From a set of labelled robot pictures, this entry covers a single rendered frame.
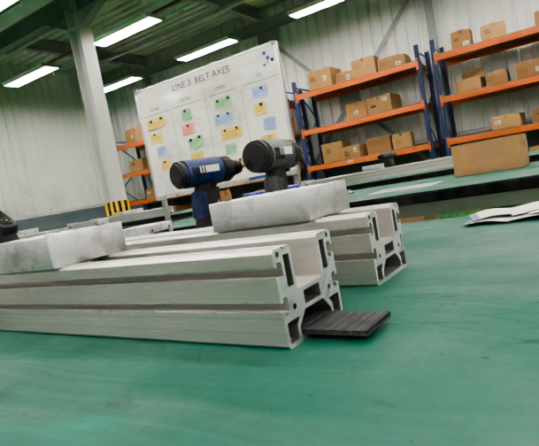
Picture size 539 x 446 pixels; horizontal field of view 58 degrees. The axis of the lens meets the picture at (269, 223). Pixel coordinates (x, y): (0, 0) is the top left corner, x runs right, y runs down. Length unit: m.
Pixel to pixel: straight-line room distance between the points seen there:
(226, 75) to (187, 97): 0.43
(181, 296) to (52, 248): 0.21
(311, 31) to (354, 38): 1.12
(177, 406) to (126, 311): 0.21
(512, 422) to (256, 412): 0.14
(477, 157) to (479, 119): 8.52
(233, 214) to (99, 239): 0.18
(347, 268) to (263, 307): 0.18
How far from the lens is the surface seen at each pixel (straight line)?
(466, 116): 11.04
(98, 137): 9.46
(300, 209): 0.59
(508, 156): 2.47
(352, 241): 0.57
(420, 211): 2.05
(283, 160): 0.90
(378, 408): 0.31
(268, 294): 0.41
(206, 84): 4.13
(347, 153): 10.66
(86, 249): 0.66
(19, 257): 0.70
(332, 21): 12.14
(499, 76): 10.08
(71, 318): 0.64
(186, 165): 1.02
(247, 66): 3.91
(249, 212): 0.64
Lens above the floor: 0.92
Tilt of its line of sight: 5 degrees down
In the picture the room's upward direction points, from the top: 11 degrees counter-clockwise
